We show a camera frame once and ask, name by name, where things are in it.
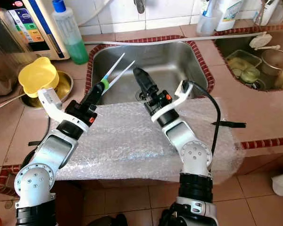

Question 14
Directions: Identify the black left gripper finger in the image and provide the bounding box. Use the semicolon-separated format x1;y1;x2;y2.
93;80;107;106
84;84;99;108

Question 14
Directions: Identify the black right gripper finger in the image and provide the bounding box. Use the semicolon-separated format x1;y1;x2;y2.
140;67;161;97
133;67;153;100

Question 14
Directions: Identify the white chopstick green band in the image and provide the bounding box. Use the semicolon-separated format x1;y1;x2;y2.
108;60;136;91
104;53;125;83

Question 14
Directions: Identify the yellow plastic bowl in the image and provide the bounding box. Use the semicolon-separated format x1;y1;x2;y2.
18;56;58;98

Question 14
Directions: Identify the steel bowl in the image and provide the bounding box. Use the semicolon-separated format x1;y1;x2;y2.
21;71;74;110

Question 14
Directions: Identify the steel sink basin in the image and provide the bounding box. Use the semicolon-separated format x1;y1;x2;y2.
211;26;283;92
89;39;213;106

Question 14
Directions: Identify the white pipe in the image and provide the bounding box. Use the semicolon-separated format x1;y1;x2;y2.
84;32;267;47

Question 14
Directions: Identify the green dish soap bottle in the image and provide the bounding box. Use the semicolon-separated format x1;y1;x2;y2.
52;0;89;65

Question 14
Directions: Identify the clear bubble wrap sheet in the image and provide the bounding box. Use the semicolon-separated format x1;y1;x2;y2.
54;97;246;184

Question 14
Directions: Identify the steel faucet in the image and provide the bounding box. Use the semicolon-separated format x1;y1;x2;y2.
134;0;146;14

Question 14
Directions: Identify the steel spoon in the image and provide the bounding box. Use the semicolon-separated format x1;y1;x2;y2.
0;92;26;111

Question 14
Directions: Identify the clear toothbrush cup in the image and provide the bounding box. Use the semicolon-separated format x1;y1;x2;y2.
196;0;220;36

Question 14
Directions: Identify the beige water ionizer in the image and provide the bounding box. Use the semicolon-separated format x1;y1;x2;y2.
0;0;69;61

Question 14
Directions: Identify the glass food container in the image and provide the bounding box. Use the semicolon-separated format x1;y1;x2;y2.
226;49;262;84

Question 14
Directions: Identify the black robot left foot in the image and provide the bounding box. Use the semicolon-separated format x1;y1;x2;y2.
99;216;125;226

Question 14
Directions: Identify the black robot foot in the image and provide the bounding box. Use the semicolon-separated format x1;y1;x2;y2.
160;210;180;226
99;216;125;226

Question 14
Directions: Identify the black robot right foot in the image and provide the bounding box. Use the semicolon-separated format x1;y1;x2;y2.
160;210;180;226

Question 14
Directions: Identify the steel pot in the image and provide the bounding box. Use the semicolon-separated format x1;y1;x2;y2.
261;48;283;76

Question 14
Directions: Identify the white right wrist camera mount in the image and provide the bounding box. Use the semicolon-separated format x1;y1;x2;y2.
151;80;194;124

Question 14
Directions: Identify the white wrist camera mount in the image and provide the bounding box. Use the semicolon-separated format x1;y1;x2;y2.
38;87;95;130
151;80;194;124

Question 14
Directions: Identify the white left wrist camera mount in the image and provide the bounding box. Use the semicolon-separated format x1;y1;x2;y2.
38;87;95;130

